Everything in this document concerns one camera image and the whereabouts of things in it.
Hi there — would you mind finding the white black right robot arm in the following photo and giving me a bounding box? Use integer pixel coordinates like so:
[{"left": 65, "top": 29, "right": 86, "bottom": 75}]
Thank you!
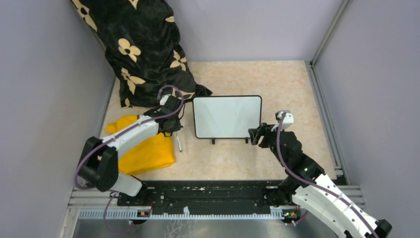
[{"left": 248, "top": 123, "right": 392, "bottom": 238}]

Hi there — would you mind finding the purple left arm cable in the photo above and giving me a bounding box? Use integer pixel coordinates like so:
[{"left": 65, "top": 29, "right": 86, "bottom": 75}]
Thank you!
[{"left": 73, "top": 85, "right": 186, "bottom": 190}]

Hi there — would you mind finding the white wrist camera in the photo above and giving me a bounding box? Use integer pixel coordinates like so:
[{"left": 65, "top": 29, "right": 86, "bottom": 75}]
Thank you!
[
  {"left": 275, "top": 110, "right": 294, "bottom": 130},
  {"left": 159, "top": 94, "right": 172, "bottom": 106}
]

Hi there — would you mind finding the aluminium frame rail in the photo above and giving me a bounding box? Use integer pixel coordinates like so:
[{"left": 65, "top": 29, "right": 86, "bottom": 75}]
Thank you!
[{"left": 57, "top": 185, "right": 365, "bottom": 238}]

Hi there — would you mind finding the white whiteboard black frame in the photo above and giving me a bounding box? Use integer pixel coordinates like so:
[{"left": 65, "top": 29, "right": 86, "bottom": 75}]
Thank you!
[{"left": 192, "top": 95, "right": 262, "bottom": 139}]

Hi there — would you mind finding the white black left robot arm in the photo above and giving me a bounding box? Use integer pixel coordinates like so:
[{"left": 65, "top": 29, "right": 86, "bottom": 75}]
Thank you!
[{"left": 76, "top": 103, "right": 184, "bottom": 205}]

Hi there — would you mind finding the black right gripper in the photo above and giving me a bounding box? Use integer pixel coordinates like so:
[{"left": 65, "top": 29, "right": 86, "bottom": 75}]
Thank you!
[{"left": 248, "top": 122, "right": 288, "bottom": 167}]

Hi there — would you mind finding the yellow folded cloth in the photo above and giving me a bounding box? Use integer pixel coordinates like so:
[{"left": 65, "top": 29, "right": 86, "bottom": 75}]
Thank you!
[{"left": 103, "top": 115, "right": 175, "bottom": 175}]

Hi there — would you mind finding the white marker pen body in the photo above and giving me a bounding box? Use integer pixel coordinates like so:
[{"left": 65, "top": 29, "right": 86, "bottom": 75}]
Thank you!
[{"left": 176, "top": 133, "right": 182, "bottom": 153}]

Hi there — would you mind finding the black floral blanket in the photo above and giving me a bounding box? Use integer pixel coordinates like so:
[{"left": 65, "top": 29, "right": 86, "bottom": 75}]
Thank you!
[{"left": 73, "top": 0, "right": 212, "bottom": 108}]

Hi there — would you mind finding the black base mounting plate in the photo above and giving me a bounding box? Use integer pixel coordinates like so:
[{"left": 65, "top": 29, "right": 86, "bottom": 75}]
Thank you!
[{"left": 117, "top": 180, "right": 304, "bottom": 219}]

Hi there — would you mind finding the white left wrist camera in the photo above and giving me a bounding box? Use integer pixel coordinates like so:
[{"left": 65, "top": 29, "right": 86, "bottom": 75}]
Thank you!
[{"left": 159, "top": 94, "right": 172, "bottom": 106}]

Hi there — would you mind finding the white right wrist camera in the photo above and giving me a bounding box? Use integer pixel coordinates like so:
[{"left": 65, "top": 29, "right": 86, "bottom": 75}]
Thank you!
[{"left": 275, "top": 110, "right": 294, "bottom": 130}]

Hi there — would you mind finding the white slotted cable duct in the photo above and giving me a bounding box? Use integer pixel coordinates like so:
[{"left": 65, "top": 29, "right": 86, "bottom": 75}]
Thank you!
[{"left": 79, "top": 207, "right": 285, "bottom": 220}]

